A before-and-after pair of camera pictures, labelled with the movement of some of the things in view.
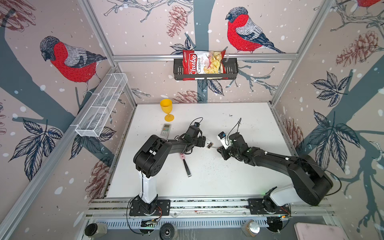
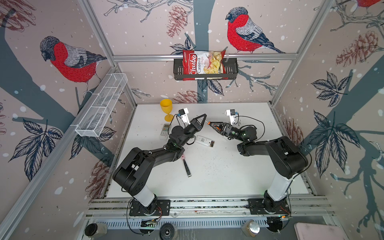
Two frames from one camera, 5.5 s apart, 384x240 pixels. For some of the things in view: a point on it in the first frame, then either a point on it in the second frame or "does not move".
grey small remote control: (166, 129) does not move
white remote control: (208, 144) does not move
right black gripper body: (226, 153) to (231, 133)
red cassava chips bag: (200, 65) does not move
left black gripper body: (200, 142) to (190, 131)
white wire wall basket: (96, 115) does not move
